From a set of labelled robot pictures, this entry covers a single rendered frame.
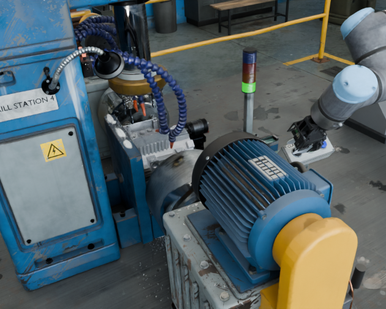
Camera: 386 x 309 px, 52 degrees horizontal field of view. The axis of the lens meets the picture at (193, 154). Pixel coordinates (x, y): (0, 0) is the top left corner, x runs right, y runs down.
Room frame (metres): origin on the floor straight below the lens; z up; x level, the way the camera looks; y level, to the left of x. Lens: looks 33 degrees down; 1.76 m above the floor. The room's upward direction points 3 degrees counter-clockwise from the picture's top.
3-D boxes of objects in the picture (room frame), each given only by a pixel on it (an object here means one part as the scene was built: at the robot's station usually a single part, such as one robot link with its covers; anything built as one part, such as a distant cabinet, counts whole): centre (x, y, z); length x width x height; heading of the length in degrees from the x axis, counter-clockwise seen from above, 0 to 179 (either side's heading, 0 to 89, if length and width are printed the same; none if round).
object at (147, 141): (1.14, 0.15, 1.11); 0.12 x 0.11 x 0.07; 113
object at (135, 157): (1.09, 0.26, 0.97); 0.30 x 0.11 x 0.34; 23
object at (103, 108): (1.46, 0.24, 1.04); 0.41 x 0.25 x 0.25; 23
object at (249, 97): (1.64, -0.26, 1.01); 0.08 x 0.08 x 0.42; 23
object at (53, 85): (0.85, 0.23, 1.46); 0.18 x 0.11 x 0.13; 113
